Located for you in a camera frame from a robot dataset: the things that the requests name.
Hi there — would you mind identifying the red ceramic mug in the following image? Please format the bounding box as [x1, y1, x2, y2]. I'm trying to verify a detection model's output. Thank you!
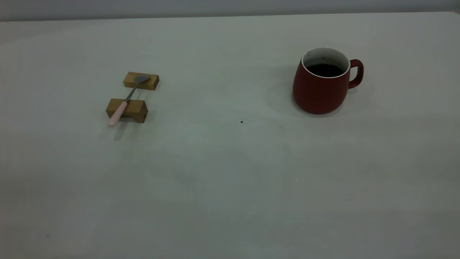
[292, 47, 364, 115]

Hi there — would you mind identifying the pink handled metal spoon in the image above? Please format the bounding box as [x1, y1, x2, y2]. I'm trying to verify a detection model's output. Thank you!
[108, 75, 151, 127]

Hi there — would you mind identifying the dark coffee liquid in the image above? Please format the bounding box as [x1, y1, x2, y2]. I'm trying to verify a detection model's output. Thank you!
[306, 64, 345, 78]

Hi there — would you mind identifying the flat wooden block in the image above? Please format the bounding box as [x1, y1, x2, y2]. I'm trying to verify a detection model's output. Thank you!
[123, 72, 160, 90]

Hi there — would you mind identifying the arched wooden block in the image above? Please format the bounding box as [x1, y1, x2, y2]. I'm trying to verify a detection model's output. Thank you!
[106, 98, 148, 123]

